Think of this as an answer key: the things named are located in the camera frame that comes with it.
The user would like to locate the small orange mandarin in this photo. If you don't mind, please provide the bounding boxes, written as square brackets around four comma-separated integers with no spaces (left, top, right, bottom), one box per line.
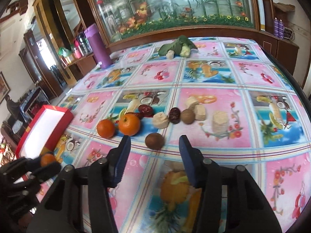
[40,153,56,167]

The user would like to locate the large orange mandarin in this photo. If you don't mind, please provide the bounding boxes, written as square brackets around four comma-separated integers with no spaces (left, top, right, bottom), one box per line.
[118,114,141,136]

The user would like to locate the brown kiwi front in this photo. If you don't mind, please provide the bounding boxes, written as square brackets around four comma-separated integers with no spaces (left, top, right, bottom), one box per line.
[145,133,165,150]

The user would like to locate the brown kiwi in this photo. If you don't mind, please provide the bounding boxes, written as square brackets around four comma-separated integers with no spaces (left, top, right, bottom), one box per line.
[145,133,165,150]
[180,109,195,125]

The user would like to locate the brown kiwi back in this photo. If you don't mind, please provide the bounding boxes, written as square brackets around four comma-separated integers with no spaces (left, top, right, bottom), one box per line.
[180,109,195,125]

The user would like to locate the tall beige cake cylinder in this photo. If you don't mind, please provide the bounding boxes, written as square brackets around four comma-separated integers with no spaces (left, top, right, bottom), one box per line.
[212,111,229,134]

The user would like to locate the beige cake cube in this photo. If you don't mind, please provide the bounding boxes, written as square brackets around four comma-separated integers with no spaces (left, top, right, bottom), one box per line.
[185,96,199,110]
[194,105,206,120]

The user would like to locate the dark red date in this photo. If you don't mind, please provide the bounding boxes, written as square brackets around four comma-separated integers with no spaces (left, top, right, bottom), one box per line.
[169,107,181,124]

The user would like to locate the round beige cake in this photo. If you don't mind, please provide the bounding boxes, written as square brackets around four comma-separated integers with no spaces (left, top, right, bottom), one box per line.
[152,112,169,129]

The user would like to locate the red tray white inside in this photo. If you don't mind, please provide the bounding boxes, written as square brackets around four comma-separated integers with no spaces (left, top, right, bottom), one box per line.
[16,105,74,159]

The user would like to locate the person in dark clothes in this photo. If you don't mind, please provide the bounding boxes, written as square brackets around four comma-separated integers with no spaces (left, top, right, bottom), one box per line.
[5,94,21,120]

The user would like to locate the colourful fruit print tablecloth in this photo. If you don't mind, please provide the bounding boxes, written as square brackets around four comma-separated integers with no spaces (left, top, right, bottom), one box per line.
[54,37,310,232]

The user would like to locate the wooden sideboard cabinet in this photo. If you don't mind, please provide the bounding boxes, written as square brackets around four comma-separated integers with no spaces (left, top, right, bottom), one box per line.
[66,54,96,81]

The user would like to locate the beige cake piece by cauliflower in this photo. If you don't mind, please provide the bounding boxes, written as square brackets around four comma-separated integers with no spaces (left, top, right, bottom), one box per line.
[166,50,175,60]

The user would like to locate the green leafy cauliflower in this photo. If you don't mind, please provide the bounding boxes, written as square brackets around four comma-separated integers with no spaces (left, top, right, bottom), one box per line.
[158,35,198,58]

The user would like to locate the pink bottle on sideboard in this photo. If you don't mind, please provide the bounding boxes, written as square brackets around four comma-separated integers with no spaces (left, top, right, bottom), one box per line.
[73,41,82,59]

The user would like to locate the green bag on sideboard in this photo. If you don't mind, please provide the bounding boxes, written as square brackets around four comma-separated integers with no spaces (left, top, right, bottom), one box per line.
[58,47,72,57]

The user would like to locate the black thermos flask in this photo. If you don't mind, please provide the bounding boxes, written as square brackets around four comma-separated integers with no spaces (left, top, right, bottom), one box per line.
[76,32,92,55]

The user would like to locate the purple thermos bottle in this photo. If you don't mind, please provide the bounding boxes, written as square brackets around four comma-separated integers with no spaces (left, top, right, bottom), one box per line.
[84,23,113,69]

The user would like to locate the flower mural glass panel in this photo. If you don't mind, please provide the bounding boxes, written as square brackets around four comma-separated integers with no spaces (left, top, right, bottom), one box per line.
[91,0,255,43]

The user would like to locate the purple bottles on shelf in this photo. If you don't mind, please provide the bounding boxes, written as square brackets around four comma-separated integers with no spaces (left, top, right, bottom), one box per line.
[273,18,285,39]

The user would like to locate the framed wall painting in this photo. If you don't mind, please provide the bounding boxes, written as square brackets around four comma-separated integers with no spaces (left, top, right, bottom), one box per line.
[0,72,10,103]

